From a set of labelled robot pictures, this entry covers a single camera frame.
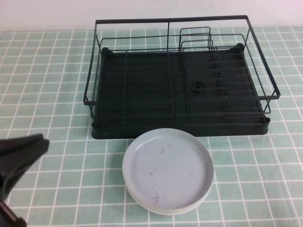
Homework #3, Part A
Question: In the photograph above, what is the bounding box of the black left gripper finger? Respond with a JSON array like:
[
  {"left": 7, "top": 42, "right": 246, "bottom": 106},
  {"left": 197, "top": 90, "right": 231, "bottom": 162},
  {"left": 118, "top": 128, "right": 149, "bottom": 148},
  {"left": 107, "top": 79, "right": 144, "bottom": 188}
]
[
  {"left": 0, "top": 133, "right": 45, "bottom": 149},
  {"left": 15, "top": 139, "right": 50, "bottom": 167}
]

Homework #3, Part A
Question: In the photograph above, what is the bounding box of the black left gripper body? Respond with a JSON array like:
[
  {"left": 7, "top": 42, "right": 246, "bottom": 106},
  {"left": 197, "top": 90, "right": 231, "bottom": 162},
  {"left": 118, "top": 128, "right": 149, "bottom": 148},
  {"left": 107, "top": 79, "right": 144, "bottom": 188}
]
[{"left": 0, "top": 146, "right": 33, "bottom": 201}]

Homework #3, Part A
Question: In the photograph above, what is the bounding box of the grey round plate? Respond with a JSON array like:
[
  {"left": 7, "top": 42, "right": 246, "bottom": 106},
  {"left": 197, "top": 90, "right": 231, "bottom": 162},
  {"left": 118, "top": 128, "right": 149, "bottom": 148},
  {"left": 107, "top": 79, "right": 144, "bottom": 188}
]
[{"left": 122, "top": 128, "right": 215, "bottom": 206}]

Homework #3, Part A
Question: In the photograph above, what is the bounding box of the yellow round plate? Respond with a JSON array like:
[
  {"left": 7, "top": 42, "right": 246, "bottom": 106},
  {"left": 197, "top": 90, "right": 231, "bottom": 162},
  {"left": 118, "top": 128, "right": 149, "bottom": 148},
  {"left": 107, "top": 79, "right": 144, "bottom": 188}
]
[{"left": 129, "top": 189, "right": 207, "bottom": 210}]

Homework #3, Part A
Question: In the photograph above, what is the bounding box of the white round plate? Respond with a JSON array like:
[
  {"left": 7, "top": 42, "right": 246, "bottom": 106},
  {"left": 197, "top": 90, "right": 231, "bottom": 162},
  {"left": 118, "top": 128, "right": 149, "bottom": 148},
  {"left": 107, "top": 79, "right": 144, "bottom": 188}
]
[{"left": 129, "top": 192, "right": 206, "bottom": 215}]

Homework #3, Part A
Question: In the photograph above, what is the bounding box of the black plastic drip tray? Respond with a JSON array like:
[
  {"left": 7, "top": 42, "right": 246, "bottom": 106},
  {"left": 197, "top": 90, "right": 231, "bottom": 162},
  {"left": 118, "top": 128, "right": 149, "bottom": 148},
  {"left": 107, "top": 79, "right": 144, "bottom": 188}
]
[{"left": 91, "top": 42, "right": 271, "bottom": 140}]

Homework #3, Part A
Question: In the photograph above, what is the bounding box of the green checked tablecloth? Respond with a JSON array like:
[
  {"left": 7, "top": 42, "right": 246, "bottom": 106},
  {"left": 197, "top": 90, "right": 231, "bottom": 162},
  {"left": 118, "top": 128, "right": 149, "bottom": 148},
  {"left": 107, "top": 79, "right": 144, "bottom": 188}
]
[{"left": 0, "top": 25, "right": 303, "bottom": 227}]

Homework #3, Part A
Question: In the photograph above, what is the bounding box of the black wire dish rack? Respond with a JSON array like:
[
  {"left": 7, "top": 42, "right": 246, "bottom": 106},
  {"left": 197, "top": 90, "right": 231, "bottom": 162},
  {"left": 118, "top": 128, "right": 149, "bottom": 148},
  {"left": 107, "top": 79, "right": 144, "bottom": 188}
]
[{"left": 83, "top": 15, "right": 281, "bottom": 122}]

